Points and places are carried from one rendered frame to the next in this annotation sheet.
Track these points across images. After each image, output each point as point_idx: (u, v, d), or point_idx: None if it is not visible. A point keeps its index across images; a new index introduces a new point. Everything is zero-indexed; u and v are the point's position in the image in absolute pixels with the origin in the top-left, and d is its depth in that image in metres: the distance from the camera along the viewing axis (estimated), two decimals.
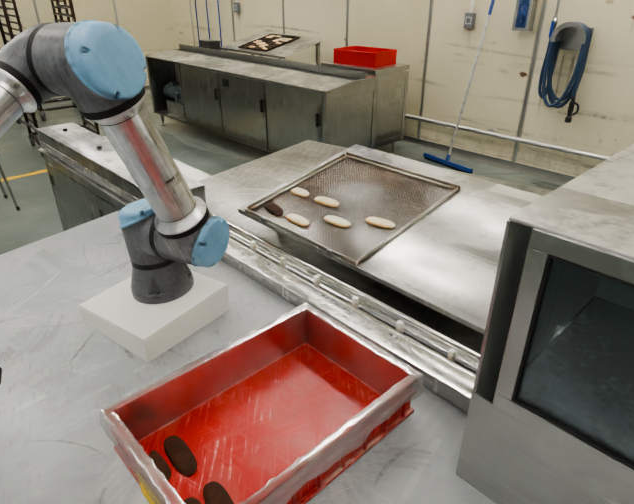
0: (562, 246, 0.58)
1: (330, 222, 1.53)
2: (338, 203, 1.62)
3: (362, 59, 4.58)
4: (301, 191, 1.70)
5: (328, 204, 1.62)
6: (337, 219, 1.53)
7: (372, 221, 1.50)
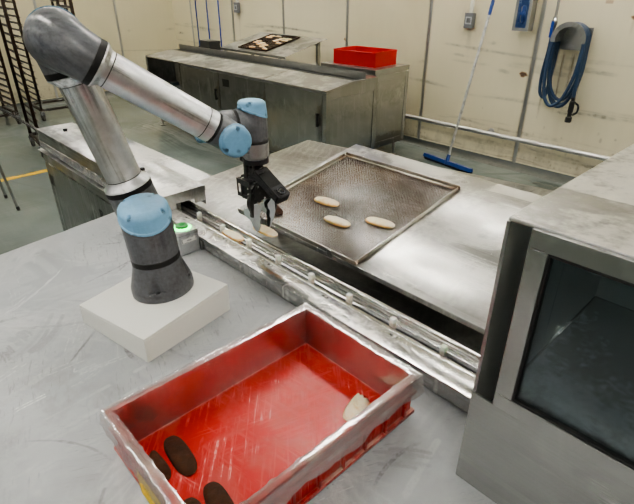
0: (562, 246, 0.58)
1: (330, 222, 1.53)
2: (338, 203, 1.62)
3: (362, 59, 4.58)
4: (354, 407, 0.97)
5: (328, 204, 1.62)
6: (337, 219, 1.53)
7: (372, 221, 1.50)
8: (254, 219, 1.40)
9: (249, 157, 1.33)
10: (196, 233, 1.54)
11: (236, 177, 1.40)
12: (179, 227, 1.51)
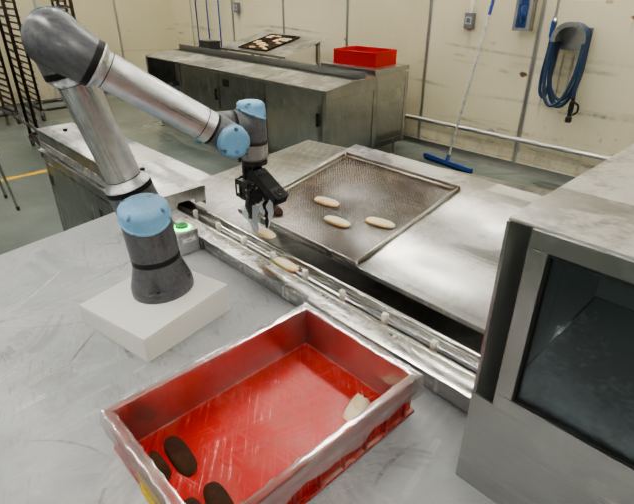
0: (562, 246, 0.58)
1: (330, 222, 1.53)
2: (338, 203, 1.62)
3: (362, 59, 4.58)
4: (354, 407, 0.97)
5: (328, 204, 1.62)
6: (337, 219, 1.53)
7: (372, 221, 1.50)
8: (252, 220, 1.40)
9: (248, 158, 1.32)
10: (196, 233, 1.54)
11: (234, 178, 1.40)
12: (179, 227, 1.51)
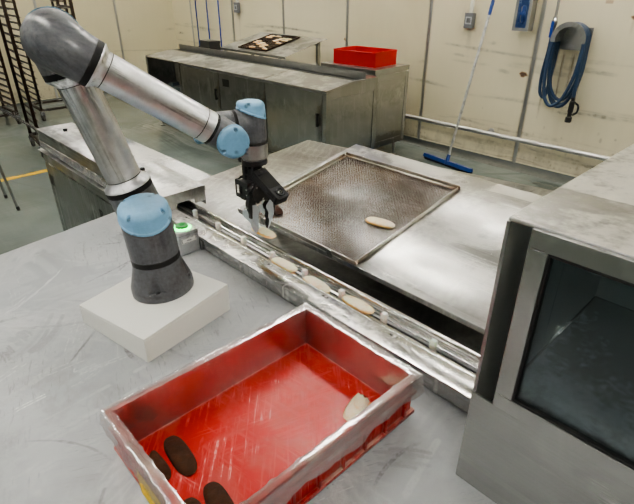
0: (562, 246, 0.58)
1: (276, 264, 1.42)
2: (274, 235, 1.42)
3: (362, 59, 4.58)
4: (354, 407, 0.97)
5: (263, 234, 1.42)
6: (284, 262, 1.42)
7: (372, 221, 1.50)
8: (253, 220, 1.40)
9: (248, 158, 1.32)
10: (196, 233, 1.54)
11: (234, 178, 1.40)
12: (179, 227, 1.51)
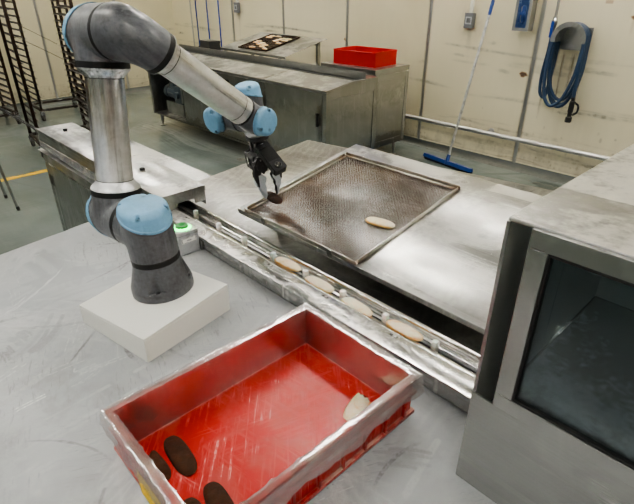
0: (562, 246, 0.58)
1: (311, 284, 1.32)
2: (299, 268, 1.40)
3: (362, 59, 4.58)
4: (354, 407, 0.97)
5: (288, 267, 1.40)
6: (319, 282, 1.32)
7: (372, 221, 1.50)
8: (260, 188, 1.59)
9: (249, 135, 1.49)
10: (196, 233, 1.54)
11: (244, 151, 1.58)
12: (179, 227, 1.51)
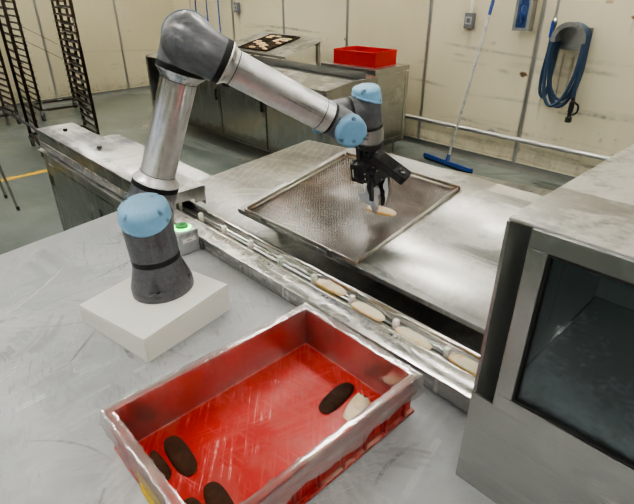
0: (562, 246, 0.58)
1: (359, 311, 1.21)
2: (345, 292, 1.29)
3: (362, 59, 4.58)
4: (354, 407, 0.97)
5: (333, 291, 1.29)
6: (368, 309, 1.22)
7: None
8: (374, 202, 1.43)
9: (368, 143, 1.33)
10: (196, 233, 1.54)
11: (350, 164, 1.41)
12: (179, 227, 1.51)
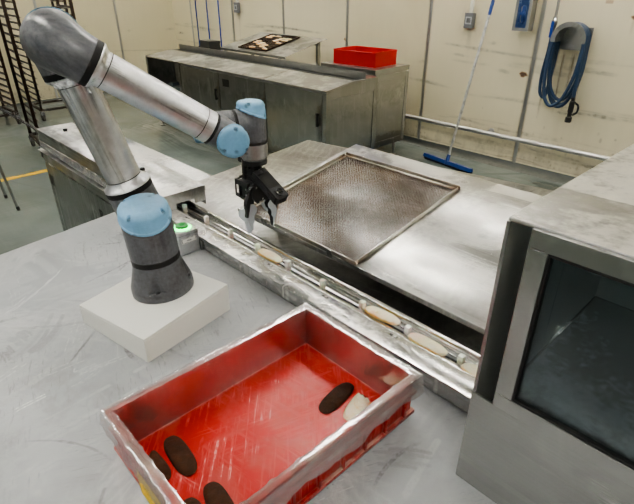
0: (562, 246, 0.58)
1: (418, 344, 1.10)
2: (399, 321, 1.18)
3: (362, 59, 4.58)
4: (354, 407, 0.97)
5: (385, 320, 1.18)
6: (428, 341, 1.10)
7: (262, 253, 1.47)
8: (248, 220, 1.39)
9: (248, 158, 1.32)
10: (196, 233, 1.54)
11: (234, 178, 1.40)
12: (179, 227, 1.51)
